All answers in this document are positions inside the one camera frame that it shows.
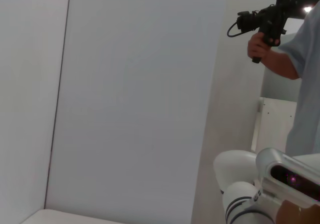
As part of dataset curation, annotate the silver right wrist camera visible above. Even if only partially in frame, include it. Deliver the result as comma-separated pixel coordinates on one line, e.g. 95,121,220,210
254,148,320,210

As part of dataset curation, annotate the black handheld controller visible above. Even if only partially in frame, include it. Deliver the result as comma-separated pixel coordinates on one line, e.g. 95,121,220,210
226,0,306,64

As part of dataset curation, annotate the light blue shirt torso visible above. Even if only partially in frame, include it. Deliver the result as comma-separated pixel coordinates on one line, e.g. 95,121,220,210
277,1,320,157

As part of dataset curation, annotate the white cabinet panel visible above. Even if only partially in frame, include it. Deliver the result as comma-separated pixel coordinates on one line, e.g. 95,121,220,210
251,96,298,155

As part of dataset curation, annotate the person forearm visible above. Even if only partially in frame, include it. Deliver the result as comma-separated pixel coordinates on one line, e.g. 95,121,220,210
259,45,301,80

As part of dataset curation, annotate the person hand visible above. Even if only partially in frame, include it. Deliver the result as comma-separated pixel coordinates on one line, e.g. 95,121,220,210
247,31,281,62

